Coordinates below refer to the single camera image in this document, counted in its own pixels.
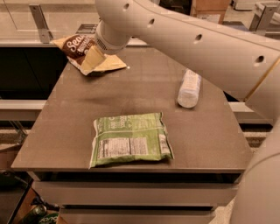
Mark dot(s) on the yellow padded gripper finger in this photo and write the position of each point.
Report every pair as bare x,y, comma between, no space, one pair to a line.
94,58

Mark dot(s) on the brown chip bag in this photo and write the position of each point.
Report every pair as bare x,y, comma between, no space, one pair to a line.
75,48

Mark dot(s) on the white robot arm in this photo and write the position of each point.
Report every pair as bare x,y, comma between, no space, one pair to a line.
242,64

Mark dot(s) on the green chip bag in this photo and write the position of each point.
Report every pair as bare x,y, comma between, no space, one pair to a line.
128,138

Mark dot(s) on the clear plastic water bottle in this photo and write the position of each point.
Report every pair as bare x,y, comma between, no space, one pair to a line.
189,91

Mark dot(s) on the cardboard box with label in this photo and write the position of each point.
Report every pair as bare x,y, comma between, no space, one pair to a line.
210,10

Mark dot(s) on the grey table drawer base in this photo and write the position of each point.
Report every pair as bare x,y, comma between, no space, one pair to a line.
99,202

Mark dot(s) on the green can under table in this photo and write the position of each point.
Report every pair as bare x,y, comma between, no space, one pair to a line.
34,215

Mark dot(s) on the left metal railing post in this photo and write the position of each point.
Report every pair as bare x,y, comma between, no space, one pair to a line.
44,33

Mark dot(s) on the metal railing post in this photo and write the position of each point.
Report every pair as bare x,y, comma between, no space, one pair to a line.
261,22
44,33

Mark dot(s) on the right metal railing post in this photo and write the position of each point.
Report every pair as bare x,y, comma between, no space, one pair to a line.
261,22

